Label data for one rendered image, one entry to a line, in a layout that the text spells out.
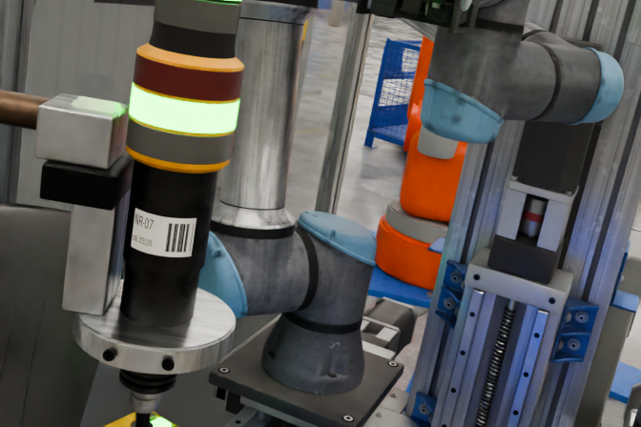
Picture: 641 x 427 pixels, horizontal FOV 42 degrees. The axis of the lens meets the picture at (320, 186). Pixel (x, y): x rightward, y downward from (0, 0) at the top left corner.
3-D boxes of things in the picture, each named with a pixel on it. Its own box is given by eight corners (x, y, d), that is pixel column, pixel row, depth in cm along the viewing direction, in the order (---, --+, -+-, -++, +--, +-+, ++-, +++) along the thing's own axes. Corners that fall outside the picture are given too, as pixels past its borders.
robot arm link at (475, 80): (541, 149, 79) (570, 32, 76) (451, 146, 72) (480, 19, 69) (484, 127, 85) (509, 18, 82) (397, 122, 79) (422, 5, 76)
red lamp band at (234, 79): (121, 88, 32) (124, 56, 32) (145, 71, 36) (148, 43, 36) (234, 108, 32) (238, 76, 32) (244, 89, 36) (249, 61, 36)
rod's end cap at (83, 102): (67, 99, 33) (116, 108, 33) (81, 91, 35) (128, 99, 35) (62, 148, 34) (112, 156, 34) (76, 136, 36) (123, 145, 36)
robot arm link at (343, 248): (381, 321, 119) (400, 233, 115) (300, 331, 112) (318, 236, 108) (336, 286, 129) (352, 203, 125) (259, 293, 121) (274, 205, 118)
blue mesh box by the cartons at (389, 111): (361, 145, 751) (382, 36, 724) (426, 133, 854) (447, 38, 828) (447, 173, 705) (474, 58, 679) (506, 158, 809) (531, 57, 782)
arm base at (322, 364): (288, 333, 133) (299, 275, 130) (376, 364, 127) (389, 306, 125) (243, 369, 119) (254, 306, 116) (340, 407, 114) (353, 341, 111)
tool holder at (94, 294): (0, 352, 33) (18, 114, 31) (54, 283, 40) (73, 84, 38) (222, 388, 34) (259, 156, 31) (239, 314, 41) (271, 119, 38)
